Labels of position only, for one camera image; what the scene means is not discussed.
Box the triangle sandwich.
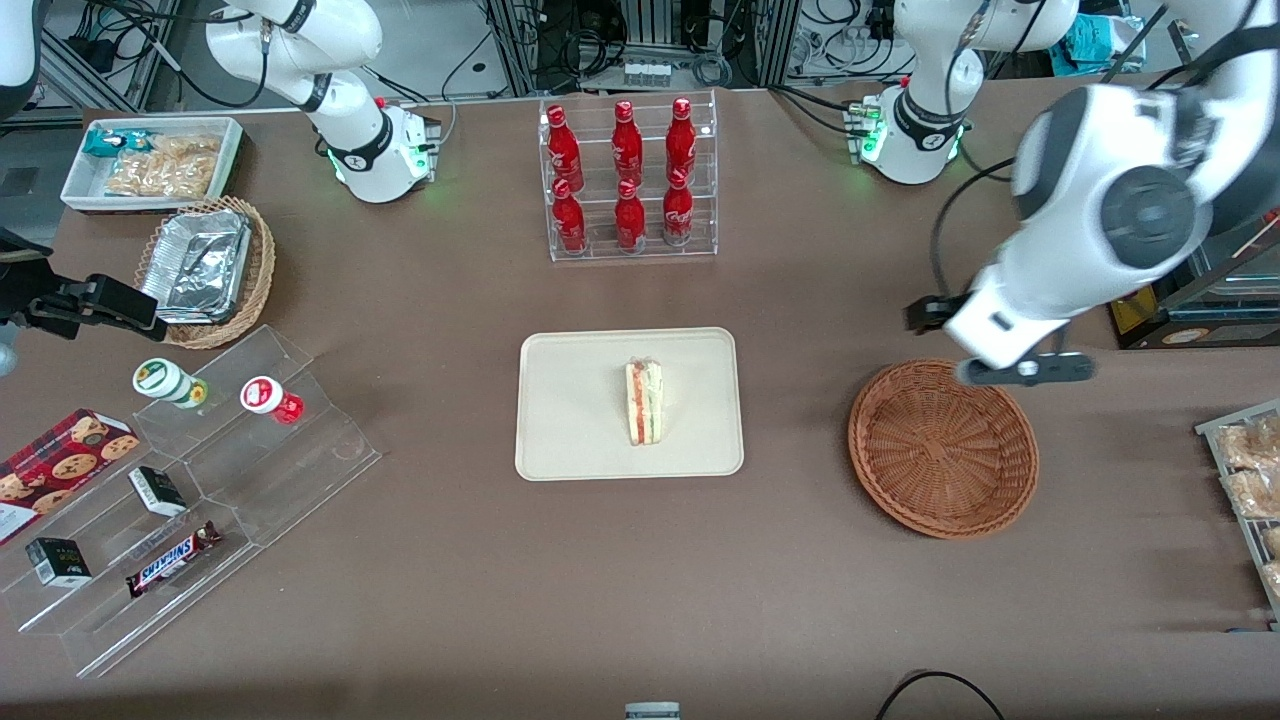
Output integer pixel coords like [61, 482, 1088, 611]
[625, 360, 665, 446]

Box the light wicker basket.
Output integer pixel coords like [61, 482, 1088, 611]
[135, 195, 276, 351]

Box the wire rack tray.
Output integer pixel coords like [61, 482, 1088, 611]
[1195, 400, 1280, 631]

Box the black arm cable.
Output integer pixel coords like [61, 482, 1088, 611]
[929, 155, 1016, 301]

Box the red cola bottle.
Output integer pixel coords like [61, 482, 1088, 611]
[614, 178, 647, 251]
[611, 100, 645, 187]
[552, 178, 589, 253]
[662, 168, 694, 247]
[545, 104, 585, 193]
[665, 97, 697, 184]

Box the dark brown wicker basket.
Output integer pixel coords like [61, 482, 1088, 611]
[848, 360, 1040, 541]

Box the red lid white jar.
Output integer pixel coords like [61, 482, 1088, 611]
[240, 376, 306, 426]

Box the beige plastic tray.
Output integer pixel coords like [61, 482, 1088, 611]
[515, 327, 745, 482]

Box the clear acrylic tiered stand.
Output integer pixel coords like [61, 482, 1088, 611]
[0, 325, 383, 679]

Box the red tartan cookie box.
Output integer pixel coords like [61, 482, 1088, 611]
[0, 408, 141, 546]

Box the aluminium foil container stack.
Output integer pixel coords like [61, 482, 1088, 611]
[140, 209, 252, 326]

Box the white rectangular snack bin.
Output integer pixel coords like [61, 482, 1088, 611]
[60, 117, 246, 214]

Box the black box with face print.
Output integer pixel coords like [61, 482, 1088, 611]
[25, 537, 93, 587]

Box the clear bag of crackers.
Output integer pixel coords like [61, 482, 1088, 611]
[105, 134, 223, 199]

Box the clear acrylic bottle rack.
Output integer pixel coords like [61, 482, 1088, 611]
[538, 90, 719, 263]

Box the black cable loop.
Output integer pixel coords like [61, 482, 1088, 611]
[875, 670, 1006, 720]

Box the dark display case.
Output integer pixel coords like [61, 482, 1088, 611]
[1108, 205, 1280, 351]

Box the green lid sunflower jar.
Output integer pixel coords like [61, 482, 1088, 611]
[133, 358, 209, 411]

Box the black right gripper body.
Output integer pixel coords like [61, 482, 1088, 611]
[0, 258, 91, 339]

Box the small black box white label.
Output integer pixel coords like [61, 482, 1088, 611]
[128, 466, 188, 518]

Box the Snickers chocolate bar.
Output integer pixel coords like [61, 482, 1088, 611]
[125, 521, 223, 599]

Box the teal plastic bag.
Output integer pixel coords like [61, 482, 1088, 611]
[1050, 12, 1146, 77]

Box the teal snack packet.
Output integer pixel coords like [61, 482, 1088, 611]
[82, 128, 151, 159]

